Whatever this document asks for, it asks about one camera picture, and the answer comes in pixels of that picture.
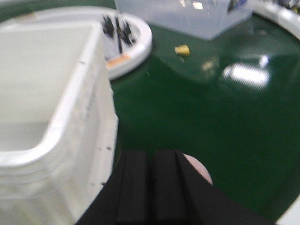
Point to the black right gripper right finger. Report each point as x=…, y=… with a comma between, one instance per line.
x=182, y=196

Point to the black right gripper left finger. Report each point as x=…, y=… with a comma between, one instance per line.
x=123, y=200

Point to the brown round toy ball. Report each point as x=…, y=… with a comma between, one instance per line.
x=201, y=169

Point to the white plastic Totelife crate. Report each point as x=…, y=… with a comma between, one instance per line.
x=57, y=122

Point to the small yellow toy piece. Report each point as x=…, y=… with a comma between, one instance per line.
x=182, y=50

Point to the white round centre hub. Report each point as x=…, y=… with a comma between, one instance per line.
x=127, y=38

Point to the clear plastic bin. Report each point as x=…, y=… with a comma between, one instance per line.
x=205, y=19

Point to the white curved conveyor rim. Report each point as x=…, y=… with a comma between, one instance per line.
x=281, y=16

